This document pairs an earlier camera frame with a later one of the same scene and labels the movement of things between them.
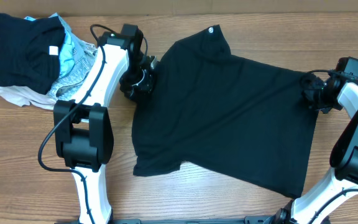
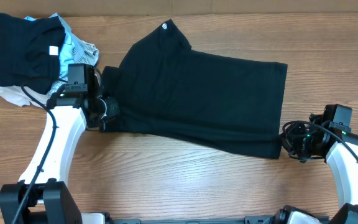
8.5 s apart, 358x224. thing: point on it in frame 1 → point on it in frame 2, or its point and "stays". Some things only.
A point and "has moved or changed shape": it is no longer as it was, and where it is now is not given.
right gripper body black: x=310 y=88 → x=291 y=143
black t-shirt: x=248 y=118 has moved or changed shape
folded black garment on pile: x=28 y=51 stays
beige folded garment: x=22 y=96 stays
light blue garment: x=67 y=52 stays
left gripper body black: x=142 y=84 → x=111 y=109
